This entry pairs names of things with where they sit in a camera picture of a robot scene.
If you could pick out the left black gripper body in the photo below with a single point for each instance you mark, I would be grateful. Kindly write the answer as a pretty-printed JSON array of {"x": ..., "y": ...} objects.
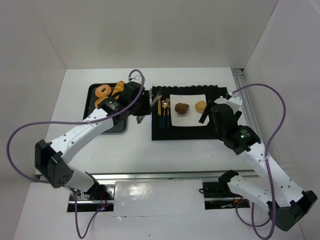
[{"x": 145, "y": 102}]

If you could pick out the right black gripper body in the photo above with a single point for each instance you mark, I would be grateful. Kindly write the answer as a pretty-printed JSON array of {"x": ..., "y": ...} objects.
[{"x": 208, "y": 112}]

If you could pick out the small tan round bun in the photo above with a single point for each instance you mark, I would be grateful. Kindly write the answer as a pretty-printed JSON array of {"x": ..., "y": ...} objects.
[{"x": 200, "y": 106}]

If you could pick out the metal tongs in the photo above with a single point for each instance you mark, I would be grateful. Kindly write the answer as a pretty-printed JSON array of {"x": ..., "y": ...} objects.
[{"x": 155, "y": 94}]

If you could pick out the brown chocolate bread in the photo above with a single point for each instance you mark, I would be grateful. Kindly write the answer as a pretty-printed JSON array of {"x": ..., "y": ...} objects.
[{"x": 181, "y": 108}]

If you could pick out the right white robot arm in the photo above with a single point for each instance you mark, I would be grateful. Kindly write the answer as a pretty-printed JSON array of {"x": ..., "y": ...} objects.
[{"x": 285, "y": 202}]

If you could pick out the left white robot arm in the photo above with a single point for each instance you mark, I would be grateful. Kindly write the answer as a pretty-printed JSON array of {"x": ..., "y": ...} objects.
[{"x": 52, "y": 159}]

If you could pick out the long bread loaf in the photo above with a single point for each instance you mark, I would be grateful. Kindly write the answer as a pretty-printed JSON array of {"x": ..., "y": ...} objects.
[{"x": 118, "y": 89}]

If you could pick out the white square plate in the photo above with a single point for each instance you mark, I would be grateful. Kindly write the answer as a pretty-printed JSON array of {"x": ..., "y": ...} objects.
[{"x": 191, "y": 117}]

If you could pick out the white cup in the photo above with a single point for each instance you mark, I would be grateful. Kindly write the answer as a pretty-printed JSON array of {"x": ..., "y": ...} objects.
[{"x": 221, "y": 100}]

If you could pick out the upper glazed donut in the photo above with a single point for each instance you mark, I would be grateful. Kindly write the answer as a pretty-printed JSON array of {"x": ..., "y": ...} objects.
[{"x": 103, "y": 90}]

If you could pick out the glazed donut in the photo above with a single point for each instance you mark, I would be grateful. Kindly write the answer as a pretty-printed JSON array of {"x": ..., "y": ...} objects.
[
  {"x": 100, "y": 100},
  {"x": 103, "y": 90}
]

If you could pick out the lower glazed donut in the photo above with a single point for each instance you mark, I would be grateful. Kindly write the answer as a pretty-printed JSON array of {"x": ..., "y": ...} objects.
[{"x": 100, "y": 100}]

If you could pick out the black baking tray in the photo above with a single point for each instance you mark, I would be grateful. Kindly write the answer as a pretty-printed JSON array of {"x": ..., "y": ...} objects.
[{"x": 91, "y": 98}]

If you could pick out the black placemat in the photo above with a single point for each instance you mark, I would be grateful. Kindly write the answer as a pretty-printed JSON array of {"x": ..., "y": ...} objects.
[{"x": 211, "y": 92}]

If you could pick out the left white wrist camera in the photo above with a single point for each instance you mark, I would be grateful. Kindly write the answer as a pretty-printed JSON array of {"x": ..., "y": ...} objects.
[{"x": 136, "y": 79}]

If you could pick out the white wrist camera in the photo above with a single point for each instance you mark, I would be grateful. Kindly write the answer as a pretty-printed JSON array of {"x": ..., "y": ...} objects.
[
  {"x": 235, "y": 101},
  {"x": 136, "y": 79}
]

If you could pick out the gold knife dark handle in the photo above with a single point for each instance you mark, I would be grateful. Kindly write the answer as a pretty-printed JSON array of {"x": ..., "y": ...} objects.
[{"x": 159, "y": 112}]

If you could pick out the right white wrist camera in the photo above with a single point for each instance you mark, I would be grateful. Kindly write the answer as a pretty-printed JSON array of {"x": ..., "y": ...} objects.
[{"x": 235, "y": 101}]

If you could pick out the aluminium rail right side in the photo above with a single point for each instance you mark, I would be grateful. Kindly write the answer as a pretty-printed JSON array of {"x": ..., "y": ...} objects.
[{"x": 247, "y": 106}]

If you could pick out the aluminium rail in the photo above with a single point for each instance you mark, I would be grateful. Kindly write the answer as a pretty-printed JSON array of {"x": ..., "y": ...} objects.
[
  {"x": 150, "y": 176},
  {"x": 247, "y": 106}
]

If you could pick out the gold spoon dark handle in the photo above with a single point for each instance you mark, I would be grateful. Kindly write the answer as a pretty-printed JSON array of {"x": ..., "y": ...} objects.
[{"x": 164, "y": 105}]

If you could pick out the gold fork dark handle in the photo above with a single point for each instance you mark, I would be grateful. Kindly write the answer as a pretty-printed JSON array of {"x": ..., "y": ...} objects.
[{"x": 168, "y": 124}]

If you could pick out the aluminium rail front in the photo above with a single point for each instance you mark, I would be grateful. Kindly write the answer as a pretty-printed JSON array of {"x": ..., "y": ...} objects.
[{"x": 150, "y": 176}]

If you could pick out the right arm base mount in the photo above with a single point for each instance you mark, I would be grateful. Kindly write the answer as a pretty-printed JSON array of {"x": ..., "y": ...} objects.
[{"x": 216, "y": 197}]

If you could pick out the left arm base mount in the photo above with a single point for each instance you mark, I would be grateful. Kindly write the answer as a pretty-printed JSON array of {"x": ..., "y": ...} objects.
[{"x": 103, "y": 200}]

